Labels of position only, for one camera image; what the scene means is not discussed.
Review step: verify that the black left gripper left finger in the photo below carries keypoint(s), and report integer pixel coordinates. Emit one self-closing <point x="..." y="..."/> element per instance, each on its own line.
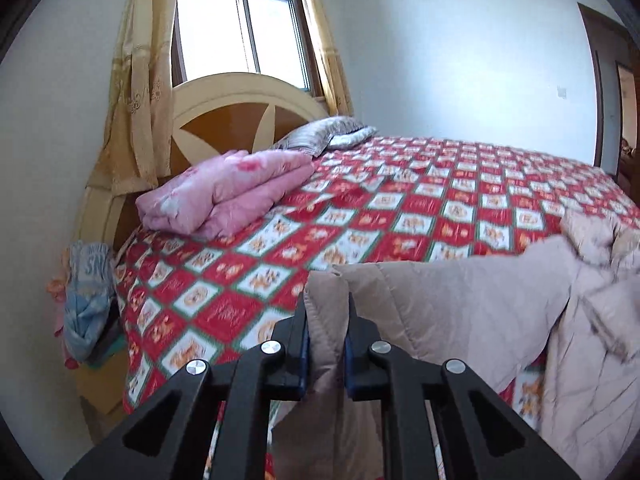
<point x="208" y="421"/>

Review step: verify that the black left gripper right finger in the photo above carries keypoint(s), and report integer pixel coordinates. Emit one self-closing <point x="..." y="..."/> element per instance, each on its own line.
<point x="441" y="421"/>

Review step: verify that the beige quilted down coat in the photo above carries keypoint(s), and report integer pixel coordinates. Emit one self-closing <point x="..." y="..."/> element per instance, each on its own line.
<point x="572" y="297"/>

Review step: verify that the wooden nightstand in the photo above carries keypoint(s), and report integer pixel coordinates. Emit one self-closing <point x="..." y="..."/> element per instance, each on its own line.
<point x="100" y="394"/>

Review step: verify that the red patchwork bear bedspread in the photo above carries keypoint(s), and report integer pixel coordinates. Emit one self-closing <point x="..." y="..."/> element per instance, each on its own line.
<point x="389" y="200"/>

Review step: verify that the blue printed cloth on nightstand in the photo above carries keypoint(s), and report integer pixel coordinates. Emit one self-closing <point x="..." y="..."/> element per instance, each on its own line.
<point x="86" y="310"/>

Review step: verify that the pink folded quilt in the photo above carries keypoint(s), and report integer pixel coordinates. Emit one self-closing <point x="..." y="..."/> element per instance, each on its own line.
<point x="223" y="194"/>

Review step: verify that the yellow left curtain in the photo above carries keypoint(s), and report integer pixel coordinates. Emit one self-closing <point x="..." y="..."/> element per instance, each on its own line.
<point x="137" y="133"/>

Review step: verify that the yellow curtain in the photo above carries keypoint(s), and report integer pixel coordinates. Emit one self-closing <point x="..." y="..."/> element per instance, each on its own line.
<point x="331" y="71"/>
<point x="137" y="133"/>

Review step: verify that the cream wooden headboard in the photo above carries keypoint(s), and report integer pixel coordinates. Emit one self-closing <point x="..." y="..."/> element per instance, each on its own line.
<point x="212" y="115"/>

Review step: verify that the grey striped pillow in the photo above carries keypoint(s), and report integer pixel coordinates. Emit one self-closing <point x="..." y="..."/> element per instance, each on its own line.
<point x="336" y="133"/>

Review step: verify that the yellow right curtain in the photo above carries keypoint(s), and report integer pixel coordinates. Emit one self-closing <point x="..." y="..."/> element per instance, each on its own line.
<point x="331" y="71"/>

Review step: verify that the brown wooden door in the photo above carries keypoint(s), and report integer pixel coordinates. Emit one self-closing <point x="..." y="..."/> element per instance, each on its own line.
<point x="628" y="163"/>

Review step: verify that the window with grey frame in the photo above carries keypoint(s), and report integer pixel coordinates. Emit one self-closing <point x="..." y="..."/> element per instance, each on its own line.
<point x="265" y="37"/>

